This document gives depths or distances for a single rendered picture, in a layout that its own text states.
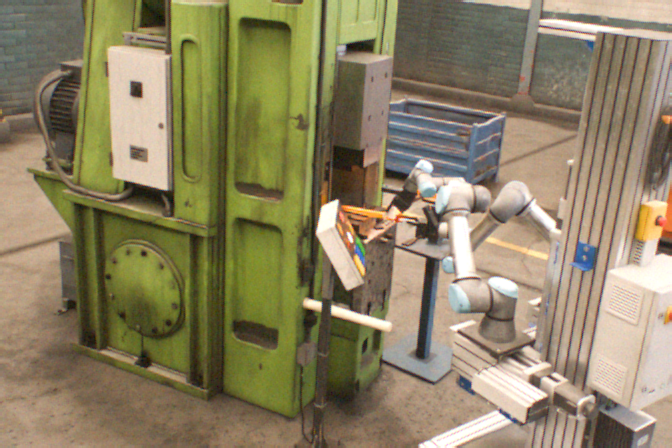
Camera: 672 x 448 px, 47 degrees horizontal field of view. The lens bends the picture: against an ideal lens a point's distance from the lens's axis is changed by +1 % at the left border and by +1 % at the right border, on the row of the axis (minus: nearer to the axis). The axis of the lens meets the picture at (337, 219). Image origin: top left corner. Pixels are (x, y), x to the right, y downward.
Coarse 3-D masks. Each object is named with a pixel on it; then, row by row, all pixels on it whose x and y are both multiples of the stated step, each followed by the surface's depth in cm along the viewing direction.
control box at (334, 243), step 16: (336, 208) 330; (320, 224) 319; (336, 224) 315; (320, 240) 311; (336, 240) 311; (352, 240) 332; (336, 256) 313; (352, 256) 317; (352, 272) 315; (352, 288) 318
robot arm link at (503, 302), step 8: (496, 280) 305; (504, 280) 307; (488, 288) 302; (496, 288) 301; (504, 288) 300; (512, 288) 301; (496, 296) 301; (504, 296) 300; (512, 296) 301; (496, 304) 301; (504, 304) 301; (512, 304) 303; (488, 312) 304; (496, 312) 304; (504, 312) 303; (512, 312) 304
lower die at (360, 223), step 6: (342, 204) 398; (354, 216) 383; (360, 216) 383; (366, 216) 383; (354, 222) 378; (360, 222) 378; (366, 222) 382; (372, 222) 389; (354, 228) 376; (360, 228) 377; (366, 228) 384
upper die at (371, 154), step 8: (376, 144) 372; (336, 152) 369; (344, 152) 367; (352, 152) 365; (360, 152) 363; (368, 152) 366; (376, 152) 374; (336, 160) 370; (344, 160) 368; (352, 160) 366; (360, 160) 364; (368, 160) 368; (376, 160) 377
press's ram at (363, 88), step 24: (360, 72) 346; (384, 72) 363; (336, 96) 355; (360, 96) 349; (384, 96) 369; (336, 120) 359; (360, 120) 353; (384, 120) 375; (336, 144) 362; (360, 144) 356
